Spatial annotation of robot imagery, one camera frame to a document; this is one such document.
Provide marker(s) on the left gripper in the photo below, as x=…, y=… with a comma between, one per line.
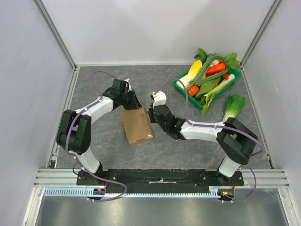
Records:
x=135, y=104

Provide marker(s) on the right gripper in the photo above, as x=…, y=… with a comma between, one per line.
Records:
x=154, y=113

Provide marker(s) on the brown cardboard express box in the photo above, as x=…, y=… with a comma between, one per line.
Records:
x=136, y=126

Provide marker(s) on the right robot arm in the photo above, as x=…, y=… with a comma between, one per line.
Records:
x=235, y=139

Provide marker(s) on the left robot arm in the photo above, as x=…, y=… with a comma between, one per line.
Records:
x=75, y=129

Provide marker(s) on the small orange pumpkin toy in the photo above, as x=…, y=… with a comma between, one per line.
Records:
x=193, y=90

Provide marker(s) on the green plastic tray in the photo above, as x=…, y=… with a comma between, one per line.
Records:
x=231, y=61

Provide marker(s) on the green leafy vegetable toy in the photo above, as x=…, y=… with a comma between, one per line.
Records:
x=204, y=89

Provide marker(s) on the green long beans toy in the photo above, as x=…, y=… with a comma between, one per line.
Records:
x=199, y=80

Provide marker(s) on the white green leek toy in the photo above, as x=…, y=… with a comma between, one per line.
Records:
x=210, y=95

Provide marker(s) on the yellow napa cabbage toy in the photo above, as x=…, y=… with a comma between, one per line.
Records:
x=193, y=71

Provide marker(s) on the orange carrot toy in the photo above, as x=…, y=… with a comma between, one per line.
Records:
x=215, y=69

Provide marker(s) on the bok choy toy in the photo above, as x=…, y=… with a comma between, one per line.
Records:
x=234, y=106

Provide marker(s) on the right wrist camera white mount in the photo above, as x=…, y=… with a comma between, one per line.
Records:
x=158, y=98

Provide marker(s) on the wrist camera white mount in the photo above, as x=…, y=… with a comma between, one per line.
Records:
x=128, y=85
x=158, y=98

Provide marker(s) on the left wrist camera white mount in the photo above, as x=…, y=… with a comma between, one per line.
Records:
x=128, y=85

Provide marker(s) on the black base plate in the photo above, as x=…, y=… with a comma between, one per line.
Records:
x=170, y=180

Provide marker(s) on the grey slotted cable duct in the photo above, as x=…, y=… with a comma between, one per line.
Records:
x=98, y=193

